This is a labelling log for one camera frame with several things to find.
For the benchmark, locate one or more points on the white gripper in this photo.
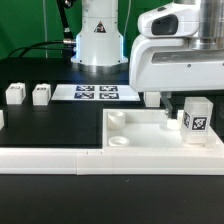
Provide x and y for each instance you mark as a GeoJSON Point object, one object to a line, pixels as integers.
{"type": "Point", "coordinates": [180, 48]}

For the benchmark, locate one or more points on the white square table top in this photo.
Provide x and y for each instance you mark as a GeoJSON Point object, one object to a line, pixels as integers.
{"type": "Point", "coordinates": [145, 128]}

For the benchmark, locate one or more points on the white sheet with markers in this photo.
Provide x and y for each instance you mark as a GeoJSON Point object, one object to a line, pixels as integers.
{"type": "Point", "coordinates": [72, 92]}

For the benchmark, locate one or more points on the white L-shaped fence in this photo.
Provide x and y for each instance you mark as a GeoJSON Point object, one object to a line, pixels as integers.
{"type": "Point", "coordinates": [113, 161]}

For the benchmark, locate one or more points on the white block at left edge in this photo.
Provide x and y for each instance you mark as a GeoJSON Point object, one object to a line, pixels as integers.
{"type": "Point", "coordinates": [1, 119]}

